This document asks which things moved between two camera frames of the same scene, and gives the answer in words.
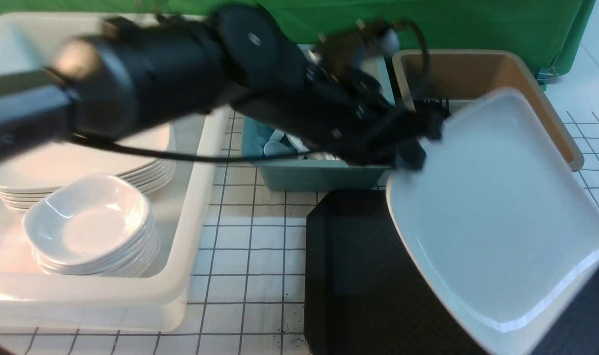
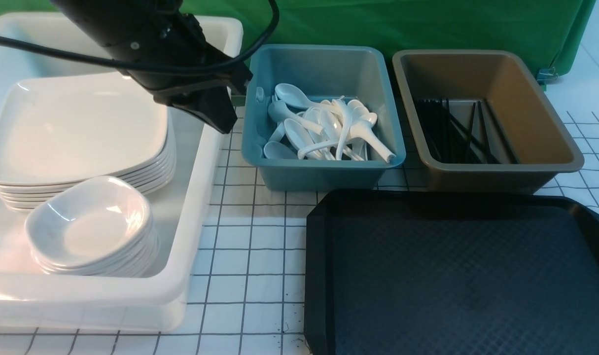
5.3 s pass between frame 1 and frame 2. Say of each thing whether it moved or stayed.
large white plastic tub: stayed
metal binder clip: stayed
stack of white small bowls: stayed
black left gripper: moved
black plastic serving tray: stayed
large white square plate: moved
